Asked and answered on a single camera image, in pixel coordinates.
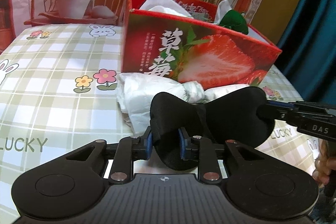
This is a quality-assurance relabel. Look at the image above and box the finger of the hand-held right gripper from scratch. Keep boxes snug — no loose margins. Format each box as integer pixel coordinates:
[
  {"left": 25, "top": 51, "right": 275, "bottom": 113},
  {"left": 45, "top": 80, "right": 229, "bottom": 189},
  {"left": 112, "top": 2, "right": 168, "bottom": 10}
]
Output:
[{"left": 259, "top": 100, "right": 299, "bottom": 123}]

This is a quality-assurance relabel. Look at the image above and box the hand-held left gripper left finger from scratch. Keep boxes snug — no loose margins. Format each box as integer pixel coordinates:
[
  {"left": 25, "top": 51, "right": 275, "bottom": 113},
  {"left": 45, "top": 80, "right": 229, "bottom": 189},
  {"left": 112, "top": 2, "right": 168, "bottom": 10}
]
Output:
[{"left": 64, "top": 126, "right": 153, "bottom": 185}]

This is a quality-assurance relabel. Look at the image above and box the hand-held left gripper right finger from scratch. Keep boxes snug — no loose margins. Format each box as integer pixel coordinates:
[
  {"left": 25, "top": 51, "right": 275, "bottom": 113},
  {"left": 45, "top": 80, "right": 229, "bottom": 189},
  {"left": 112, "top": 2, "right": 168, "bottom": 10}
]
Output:
[{"left": 178, "top": 128, "right": 263, "bottom": 185}]

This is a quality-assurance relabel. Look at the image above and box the black eye mask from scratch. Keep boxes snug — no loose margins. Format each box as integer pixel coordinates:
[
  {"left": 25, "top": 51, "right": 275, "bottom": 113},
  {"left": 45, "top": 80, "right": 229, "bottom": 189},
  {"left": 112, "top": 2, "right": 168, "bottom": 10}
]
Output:
[{"left": 149, "top": 86, "right": 275, "bottom": 171}]

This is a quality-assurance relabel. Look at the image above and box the red strawberry print cardboard box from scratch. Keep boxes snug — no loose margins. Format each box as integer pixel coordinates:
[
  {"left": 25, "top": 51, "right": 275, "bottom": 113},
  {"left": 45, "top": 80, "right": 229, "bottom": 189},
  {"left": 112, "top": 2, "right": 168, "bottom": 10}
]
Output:
[{"left": 121, "top": 0, "right": 283, "bottom": 90}]

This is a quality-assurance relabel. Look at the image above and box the person's right hand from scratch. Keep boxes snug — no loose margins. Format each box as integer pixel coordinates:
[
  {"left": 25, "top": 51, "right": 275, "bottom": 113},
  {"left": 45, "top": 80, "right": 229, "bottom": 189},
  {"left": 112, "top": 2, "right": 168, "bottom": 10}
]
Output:
[{"left": 314, "top": 138, "right": 336, "bottom": 186}]

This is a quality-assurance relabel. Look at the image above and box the crumpled white plastic bag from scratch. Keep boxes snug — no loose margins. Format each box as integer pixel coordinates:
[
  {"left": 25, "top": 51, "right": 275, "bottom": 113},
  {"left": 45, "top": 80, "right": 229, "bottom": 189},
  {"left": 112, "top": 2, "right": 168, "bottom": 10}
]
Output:
[{"left": 116, "top": 72, "right": 246, "bottom": 136}]

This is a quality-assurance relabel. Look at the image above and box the blue curtain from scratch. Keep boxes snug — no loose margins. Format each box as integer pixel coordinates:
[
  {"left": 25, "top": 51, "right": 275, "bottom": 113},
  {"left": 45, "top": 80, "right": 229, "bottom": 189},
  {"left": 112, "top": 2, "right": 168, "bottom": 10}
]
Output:
[{"left": 275, "top": 0, "right": 336, "bottom": 104}]

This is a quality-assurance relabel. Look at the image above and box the dark green plush toy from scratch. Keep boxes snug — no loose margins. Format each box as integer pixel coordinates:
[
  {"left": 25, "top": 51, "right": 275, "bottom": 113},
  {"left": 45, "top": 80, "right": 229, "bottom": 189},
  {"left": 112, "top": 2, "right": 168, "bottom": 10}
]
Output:
[{"left": 219, "top": 9, "right": 249, "bottom": 35}]

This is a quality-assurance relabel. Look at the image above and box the green checked rabbit tablecloth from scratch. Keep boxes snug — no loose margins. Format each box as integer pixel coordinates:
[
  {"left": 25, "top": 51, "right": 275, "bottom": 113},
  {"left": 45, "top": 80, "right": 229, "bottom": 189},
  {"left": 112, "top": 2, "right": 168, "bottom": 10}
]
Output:
[{"left": 0, "top": 23, "right": 324, "bottom": 224}]

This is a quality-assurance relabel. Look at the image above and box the white tissue paper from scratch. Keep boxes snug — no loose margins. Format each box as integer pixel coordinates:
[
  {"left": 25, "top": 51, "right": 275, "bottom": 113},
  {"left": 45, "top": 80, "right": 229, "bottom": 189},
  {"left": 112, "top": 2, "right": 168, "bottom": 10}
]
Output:
[{"left": 139, "top": 0, "right": 195, "bottom": 20}]

